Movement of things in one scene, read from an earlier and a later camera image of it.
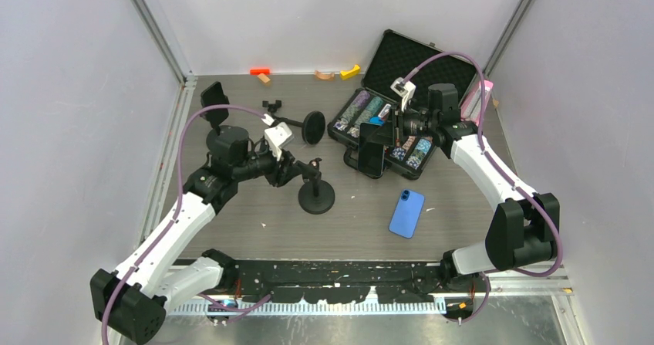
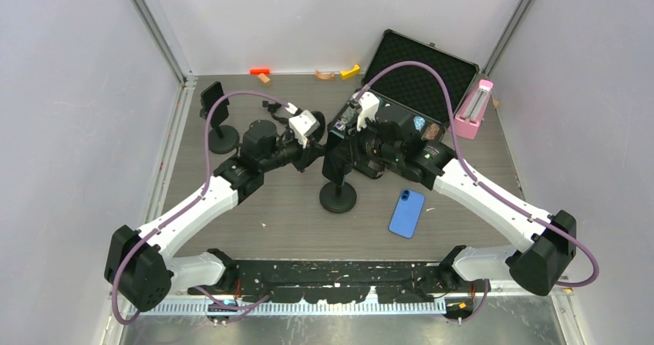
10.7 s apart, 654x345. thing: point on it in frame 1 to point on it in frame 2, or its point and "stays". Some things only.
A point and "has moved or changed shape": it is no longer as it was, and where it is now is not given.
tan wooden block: x=264 y=78 stays
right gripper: x=393 y=133 to x=359 y=155
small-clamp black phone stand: x=313 y=125 stays
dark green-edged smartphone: x=370 y=157 has moved or changed shape
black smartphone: x=214 y=96 stays
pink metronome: x=470 y=109 stays
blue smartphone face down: x=406 y=214 stays
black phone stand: x=315 y=197 to x=338 y=198
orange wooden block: x=256 y=72 stays
